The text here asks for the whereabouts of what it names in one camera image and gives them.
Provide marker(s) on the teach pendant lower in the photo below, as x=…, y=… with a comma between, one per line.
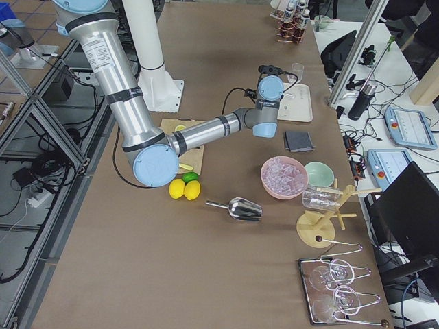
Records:
x=386, y=165

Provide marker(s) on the wooden cup tree stand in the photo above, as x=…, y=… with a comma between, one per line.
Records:
x=315, y=227

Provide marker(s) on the upside-down wine glass lower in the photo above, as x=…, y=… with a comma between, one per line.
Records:
x=341, y=304

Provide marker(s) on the upside-down wine glass upper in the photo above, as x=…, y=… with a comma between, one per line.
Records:
x=330, y=274

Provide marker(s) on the clear glass mug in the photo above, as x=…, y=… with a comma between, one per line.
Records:
x=321, y=198

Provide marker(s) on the teach pendant upper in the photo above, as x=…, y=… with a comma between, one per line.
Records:
x=409, y=128

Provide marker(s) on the grey folded cloth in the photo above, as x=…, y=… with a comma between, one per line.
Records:
x=298, y=141

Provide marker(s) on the tea bottle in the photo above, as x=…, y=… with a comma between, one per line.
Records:
x=289, y=12
x=301, y=15

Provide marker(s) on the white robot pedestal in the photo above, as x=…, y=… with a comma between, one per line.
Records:
x=161, y=92

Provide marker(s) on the yellow lemon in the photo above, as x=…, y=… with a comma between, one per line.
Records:
x=192, y=190
x=176, y=188

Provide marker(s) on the black glass rack tray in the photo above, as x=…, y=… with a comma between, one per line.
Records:
x=306, y=266

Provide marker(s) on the yellow lemon left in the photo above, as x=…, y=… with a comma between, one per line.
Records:
x=176, y=188

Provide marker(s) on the cream serving tray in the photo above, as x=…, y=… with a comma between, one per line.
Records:
x=296, y=105

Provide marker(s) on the black computer monitor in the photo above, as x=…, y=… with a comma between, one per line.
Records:
x=409, y=208

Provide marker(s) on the bamboo cutting board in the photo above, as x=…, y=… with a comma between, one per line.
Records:
x=192, y=157

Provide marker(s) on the black thermos bottle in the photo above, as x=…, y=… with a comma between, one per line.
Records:
x=362, y=102

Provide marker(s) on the upside-down wine glass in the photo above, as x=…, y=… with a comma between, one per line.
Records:
x=341, y=304
x=330, y=274

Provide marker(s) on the mint green bowl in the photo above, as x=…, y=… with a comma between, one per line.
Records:
x=319, y=174

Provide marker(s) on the yellow lemon right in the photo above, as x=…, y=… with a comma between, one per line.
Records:
x=192, y=190

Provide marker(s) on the pink bowl with ice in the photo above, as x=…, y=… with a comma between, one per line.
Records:
x=283, y=177

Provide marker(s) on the yellow plastic knife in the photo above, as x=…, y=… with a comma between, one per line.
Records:
x=185, y=166

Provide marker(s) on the green lime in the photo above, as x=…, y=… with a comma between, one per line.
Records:
x=189, y=176

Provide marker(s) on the metal ice scoop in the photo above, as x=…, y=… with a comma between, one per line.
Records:
x=241, y=209

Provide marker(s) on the clear wine glass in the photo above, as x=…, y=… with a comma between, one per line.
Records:
x=296, y=73

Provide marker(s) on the copper wire bottle basket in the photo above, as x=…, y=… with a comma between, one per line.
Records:
x=290, y=32

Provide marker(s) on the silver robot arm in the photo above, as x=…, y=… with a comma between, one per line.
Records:
x=152, y=154

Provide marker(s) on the teach pendant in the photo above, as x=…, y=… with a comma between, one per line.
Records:
x=409, y=128
x=386, y=165

